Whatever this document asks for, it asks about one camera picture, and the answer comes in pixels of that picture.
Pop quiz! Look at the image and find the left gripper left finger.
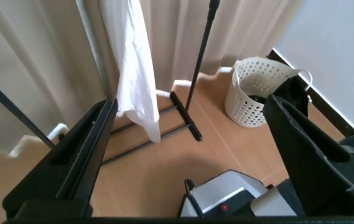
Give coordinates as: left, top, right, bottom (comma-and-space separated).
2, 98, 119, 218

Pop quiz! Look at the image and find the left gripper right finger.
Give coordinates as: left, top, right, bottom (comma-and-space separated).
262, 94, 354, 218

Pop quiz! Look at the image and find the white garment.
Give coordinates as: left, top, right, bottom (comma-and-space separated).
98, 0, 162, 143

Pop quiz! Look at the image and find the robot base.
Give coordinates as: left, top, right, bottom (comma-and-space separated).
177, 121, 354, 218

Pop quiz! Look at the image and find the white laundry basket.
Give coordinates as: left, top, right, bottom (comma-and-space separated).
224, 57, 314, 128

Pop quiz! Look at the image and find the black clothes rack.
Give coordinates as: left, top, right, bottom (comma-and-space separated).
0, 0, 221, 166

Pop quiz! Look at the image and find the black garment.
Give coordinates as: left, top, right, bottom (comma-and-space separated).
247, 75, 310, 118

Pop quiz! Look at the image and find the beige curtain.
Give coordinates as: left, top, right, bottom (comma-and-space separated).
0, 0, 305, 156

